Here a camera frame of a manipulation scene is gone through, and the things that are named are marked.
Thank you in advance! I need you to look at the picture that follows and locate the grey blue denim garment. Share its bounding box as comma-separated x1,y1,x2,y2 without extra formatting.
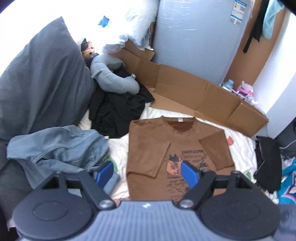
6,125,109,189

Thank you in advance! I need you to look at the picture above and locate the black garment pile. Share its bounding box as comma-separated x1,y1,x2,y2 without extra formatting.
89,68,154,138

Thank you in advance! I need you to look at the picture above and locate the white pillow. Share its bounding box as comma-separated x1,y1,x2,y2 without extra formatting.
99,1,159,53

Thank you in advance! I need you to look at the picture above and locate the grey neck pillow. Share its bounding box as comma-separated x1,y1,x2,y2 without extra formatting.
90,54,139,95

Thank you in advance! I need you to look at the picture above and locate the black bag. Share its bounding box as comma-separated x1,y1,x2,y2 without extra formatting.
276,119,295,159

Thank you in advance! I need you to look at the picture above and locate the grey metal cabinet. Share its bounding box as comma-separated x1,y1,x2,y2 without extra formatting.
152,0,253,85

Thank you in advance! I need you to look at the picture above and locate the folded black garment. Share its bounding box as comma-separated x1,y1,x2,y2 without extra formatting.
253,136,282,193

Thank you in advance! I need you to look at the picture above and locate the light blue bottle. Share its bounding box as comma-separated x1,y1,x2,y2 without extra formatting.
221,79,234,92

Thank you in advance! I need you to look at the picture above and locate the small teddy bear toy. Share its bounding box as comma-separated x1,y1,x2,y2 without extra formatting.
80,39,99,69

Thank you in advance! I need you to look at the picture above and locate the dark grey pillow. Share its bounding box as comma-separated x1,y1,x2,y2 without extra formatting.
1,18,95,167

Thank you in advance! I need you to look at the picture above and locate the brown cardboard sheet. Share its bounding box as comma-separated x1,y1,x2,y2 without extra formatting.
113,41,268,137

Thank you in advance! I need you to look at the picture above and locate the teal hanging garment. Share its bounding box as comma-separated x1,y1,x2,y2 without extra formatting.
262,0,284,40

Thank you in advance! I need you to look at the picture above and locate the black hanging garment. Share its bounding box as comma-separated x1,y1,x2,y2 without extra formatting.
243,0,269,53

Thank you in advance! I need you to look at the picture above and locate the cream bear print bedsheet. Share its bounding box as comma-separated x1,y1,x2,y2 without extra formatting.
108,103,257,200

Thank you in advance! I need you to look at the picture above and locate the pink white bottle pack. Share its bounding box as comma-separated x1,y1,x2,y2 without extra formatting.
236,81,258,105

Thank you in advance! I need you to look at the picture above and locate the brown printed t-shirt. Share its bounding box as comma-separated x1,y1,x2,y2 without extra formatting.
126,116,234,202

